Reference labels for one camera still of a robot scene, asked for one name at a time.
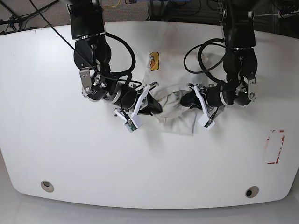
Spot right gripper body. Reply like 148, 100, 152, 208
113, 82, 158, 123

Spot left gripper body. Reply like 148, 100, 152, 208
187, 83, 228, 120

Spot white T-shirt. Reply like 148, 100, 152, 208
142, 50, 211, 137

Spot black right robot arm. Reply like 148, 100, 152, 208
65, 0, 163, 123

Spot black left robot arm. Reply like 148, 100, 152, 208
180, 0, 257, 120

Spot red tape rectangle marking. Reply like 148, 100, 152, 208
263, 130, 285, 165

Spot white power strip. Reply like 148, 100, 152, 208
278, 5, 299, 19

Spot black tripod legs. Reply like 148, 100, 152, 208
0, 0, 59, 35

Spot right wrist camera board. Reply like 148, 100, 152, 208
124, 116, 143, 133

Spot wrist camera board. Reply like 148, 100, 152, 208
198, 114, 215, 130
124, 116, 143, 133

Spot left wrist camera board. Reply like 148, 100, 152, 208
198, 114, 215, 130

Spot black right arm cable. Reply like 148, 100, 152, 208
102, 32, 143, 87

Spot right table cable grommet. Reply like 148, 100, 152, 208
245, 186, 259, 198

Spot table cable grommet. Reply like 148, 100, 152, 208
41, 181, 54, 193
245, 186, 259, 198

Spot left table cable grommet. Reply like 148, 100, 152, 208
41, 181, 54, 193

